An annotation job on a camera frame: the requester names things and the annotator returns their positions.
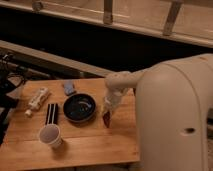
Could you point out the black and white striped box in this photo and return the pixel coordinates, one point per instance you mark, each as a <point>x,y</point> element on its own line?
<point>52,114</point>

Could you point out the white ceramic cup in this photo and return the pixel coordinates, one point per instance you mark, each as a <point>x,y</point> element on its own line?
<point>50,135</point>

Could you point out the dark ceramic bowl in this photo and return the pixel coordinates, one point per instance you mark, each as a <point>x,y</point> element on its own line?
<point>79,107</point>

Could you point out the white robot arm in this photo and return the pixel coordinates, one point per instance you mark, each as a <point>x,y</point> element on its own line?
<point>172,101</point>

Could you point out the blue sponge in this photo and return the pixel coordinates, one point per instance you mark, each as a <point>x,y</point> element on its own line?
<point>69,88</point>

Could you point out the white squeeze bottle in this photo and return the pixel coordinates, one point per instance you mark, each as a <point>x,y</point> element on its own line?
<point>37,100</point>

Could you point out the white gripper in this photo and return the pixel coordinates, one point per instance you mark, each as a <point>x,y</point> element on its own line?
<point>111,100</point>

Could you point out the black equipment with cables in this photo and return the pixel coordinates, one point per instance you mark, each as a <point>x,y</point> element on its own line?
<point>9,81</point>

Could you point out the red chili pepper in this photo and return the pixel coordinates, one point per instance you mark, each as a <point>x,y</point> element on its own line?
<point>107,119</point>

